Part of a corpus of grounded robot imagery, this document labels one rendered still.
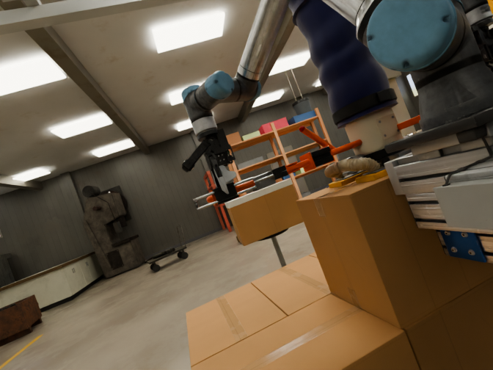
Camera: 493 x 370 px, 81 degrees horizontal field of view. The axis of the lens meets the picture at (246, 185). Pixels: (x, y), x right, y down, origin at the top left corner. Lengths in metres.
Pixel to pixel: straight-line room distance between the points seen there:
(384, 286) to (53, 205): 11.90
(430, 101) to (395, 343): 0.63
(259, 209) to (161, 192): 9.01
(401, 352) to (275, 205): 1.77
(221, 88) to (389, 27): 0.46
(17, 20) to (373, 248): 3.26
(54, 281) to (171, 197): 4.49
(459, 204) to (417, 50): 0.24
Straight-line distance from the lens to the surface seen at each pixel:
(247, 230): 2.50
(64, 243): 12.21
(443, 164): 0.71
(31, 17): 3.43
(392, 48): 0.56
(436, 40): 0.55
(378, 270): 0.91
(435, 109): 0.68
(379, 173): 0.98
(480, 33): 1.19
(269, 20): 0.91
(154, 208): 11.35
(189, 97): 0.96
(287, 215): 2.56
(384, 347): 0.95
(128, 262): 10.30
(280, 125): 8.02
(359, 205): 0.87
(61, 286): 9.42
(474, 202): 0.53
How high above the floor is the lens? 1.05
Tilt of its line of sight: 1 degrees up
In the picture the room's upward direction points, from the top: 21 degrees counter-clockwise
